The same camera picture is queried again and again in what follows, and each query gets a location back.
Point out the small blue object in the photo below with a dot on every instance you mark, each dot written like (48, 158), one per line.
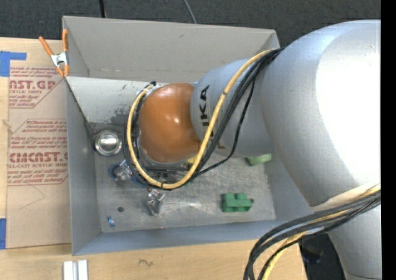
(110, 222)

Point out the grey metal bin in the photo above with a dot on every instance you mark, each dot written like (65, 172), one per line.
(191, 207)

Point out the light green block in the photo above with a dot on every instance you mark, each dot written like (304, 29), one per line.
(260, 159)

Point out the brown cardboard board red print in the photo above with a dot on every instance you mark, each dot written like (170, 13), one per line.
(37, 210)

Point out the shiny metal cup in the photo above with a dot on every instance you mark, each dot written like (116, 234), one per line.
(108, 142)

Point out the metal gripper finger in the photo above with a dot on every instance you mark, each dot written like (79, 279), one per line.
(154, 203)
(123, 172)

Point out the dark green toy block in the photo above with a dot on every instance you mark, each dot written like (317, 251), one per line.
(235, 204)

